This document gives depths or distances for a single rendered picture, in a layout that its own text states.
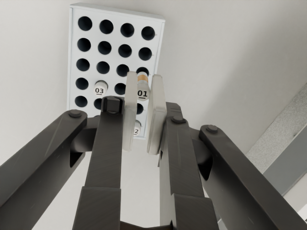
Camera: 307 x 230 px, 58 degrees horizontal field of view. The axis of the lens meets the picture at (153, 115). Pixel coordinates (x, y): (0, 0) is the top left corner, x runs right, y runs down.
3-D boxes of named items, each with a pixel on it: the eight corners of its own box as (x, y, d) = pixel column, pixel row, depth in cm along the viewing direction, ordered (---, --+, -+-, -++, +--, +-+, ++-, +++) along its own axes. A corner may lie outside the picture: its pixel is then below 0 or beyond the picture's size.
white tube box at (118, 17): (145, 124, 33) (145, 140, 30) (74, 115, 32) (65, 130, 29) (162, 15, 28) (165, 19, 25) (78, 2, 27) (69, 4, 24)
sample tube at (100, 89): (110, 83, 30) (105, 98, 26) (99, 81, 30) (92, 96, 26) (111, 72, 30) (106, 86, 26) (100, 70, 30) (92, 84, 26)
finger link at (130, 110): (131, 153, 16) (118, 152, 16) (133, 106, 23) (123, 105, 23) (137, 107, 15) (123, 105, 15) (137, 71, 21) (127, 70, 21)
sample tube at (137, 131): (140, 118, 32) (140, 138, 28) (129, 117, 32) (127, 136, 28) (141, 108, 32) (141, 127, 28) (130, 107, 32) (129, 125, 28)
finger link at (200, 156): (166, 137, 14) (223, 144, 14) (161, 100, 19) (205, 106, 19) (161, 162, 15) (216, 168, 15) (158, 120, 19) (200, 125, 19)
